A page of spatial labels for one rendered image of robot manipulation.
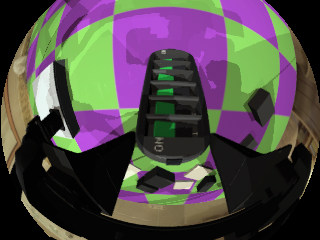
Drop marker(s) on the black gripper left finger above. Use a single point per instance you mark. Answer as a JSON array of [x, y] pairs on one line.
[[100, 171]]

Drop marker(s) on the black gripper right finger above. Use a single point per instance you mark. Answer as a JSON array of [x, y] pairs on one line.
[[242, 170]]

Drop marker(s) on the dark grey controller unit with green rocker switches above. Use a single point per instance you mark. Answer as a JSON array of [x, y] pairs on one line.
[[173, 122]]

